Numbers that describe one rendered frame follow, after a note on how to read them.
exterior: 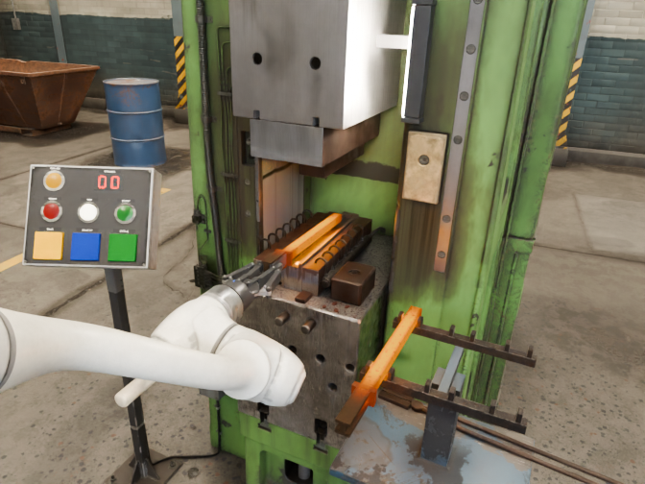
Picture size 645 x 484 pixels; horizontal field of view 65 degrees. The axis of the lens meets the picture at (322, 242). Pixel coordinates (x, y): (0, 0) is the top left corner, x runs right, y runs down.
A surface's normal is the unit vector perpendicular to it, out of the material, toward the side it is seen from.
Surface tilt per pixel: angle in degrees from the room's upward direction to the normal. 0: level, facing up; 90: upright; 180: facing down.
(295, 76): 90
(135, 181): 60
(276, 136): 90
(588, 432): 0
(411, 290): 90
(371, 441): 0
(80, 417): 0
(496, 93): 90
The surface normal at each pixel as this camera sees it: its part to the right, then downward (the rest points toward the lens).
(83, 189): 0.02, -0.10
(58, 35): -0.34, 0.38
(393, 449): 0.04, -0.91
